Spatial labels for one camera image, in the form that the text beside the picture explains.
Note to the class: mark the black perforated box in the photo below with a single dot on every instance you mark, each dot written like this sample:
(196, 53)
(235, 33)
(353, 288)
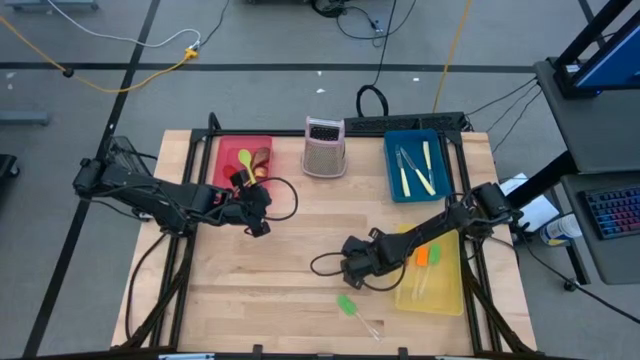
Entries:
(400, 122)

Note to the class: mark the dark brown wooden spoon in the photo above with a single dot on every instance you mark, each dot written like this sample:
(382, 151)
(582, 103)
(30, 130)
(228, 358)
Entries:
(261, 156)

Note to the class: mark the pink metal box grater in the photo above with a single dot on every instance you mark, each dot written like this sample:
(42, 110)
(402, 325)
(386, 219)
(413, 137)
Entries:
(325, 160)

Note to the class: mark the black table frame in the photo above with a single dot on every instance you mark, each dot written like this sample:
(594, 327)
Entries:
(200, 135)

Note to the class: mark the grey computer desk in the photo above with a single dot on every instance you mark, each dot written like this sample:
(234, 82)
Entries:
(590, 130)

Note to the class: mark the blue screen computer monitor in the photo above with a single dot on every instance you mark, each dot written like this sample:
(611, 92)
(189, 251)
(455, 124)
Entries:
(615, 60)

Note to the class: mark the black caster base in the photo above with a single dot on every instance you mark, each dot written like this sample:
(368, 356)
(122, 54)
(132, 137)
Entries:
(7, 165)

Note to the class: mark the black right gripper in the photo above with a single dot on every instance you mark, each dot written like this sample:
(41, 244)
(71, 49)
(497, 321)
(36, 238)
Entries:
(380, 257)

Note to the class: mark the white plastic bottle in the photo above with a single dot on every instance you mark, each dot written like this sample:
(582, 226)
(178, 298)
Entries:
(562, 230)

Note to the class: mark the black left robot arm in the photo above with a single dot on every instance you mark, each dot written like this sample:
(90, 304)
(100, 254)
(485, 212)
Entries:
(150, 195)

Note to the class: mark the light brown wooden spoon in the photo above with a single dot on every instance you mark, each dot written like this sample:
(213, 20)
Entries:
(262, 172)

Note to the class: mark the pink plastic bin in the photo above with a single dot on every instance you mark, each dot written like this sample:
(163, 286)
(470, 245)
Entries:
(227, 150)

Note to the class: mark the blue plastic bin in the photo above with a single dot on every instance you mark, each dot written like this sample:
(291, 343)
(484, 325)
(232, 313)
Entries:
(444, 160)

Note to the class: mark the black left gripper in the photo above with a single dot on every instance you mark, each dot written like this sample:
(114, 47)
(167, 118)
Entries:
(237, 210)

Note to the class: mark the yellow plastic bin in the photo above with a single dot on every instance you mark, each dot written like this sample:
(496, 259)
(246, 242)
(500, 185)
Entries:
(445, 290)

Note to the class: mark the backlit computer keyboard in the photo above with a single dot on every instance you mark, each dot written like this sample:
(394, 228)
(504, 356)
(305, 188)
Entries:
(615, 212)

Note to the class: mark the green silicone spoon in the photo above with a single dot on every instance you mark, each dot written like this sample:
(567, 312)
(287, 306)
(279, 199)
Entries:
(245, 157)

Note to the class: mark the white paper sheet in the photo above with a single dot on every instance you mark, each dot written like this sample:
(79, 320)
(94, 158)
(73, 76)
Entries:
(542, 215)

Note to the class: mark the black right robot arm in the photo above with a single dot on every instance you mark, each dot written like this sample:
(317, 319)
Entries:
(440, 225)

